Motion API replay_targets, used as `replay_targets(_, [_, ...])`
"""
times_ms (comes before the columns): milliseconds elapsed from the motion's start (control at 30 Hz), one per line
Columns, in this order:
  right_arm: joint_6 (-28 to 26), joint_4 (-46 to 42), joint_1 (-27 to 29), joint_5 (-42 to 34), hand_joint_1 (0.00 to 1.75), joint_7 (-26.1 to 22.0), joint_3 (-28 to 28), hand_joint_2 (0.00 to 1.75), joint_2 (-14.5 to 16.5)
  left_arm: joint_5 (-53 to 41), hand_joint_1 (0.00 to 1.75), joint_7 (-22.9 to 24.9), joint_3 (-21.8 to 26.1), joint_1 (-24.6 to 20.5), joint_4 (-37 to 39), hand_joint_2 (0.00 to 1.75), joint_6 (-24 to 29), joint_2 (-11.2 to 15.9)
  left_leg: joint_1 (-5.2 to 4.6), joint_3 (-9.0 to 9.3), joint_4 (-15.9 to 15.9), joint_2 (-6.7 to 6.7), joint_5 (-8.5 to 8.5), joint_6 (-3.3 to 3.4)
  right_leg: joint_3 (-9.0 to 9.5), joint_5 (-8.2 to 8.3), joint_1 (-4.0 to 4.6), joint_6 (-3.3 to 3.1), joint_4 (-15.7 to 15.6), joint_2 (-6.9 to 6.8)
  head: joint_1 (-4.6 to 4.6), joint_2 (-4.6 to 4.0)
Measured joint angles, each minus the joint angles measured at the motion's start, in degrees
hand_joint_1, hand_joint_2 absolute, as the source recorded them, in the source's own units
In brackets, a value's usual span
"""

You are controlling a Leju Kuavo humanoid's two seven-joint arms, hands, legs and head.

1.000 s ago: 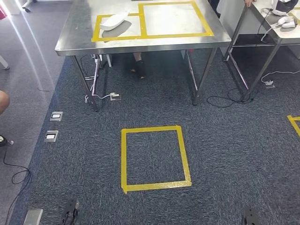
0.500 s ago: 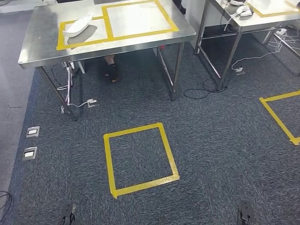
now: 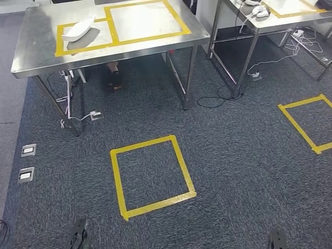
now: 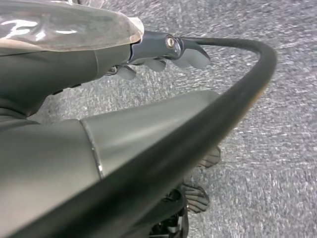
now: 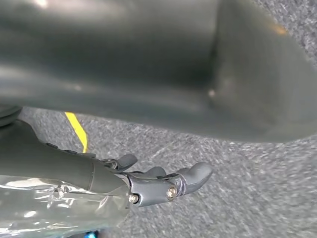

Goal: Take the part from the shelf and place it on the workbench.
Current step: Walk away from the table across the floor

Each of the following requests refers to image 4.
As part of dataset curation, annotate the clear plastic cover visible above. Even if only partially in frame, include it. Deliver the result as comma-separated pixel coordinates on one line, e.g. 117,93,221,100
0,0,145,53

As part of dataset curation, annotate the black robot leg joint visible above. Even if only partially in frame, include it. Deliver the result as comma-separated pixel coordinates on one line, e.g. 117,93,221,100
124,187,190,238

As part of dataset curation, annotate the ribbed grey robot foot pad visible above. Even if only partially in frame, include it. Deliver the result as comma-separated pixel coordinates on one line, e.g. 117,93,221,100
180,183,211,214
197,146,221,170

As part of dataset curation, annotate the thick black cable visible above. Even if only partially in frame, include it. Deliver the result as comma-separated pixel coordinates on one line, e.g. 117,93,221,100
7,37,278,238

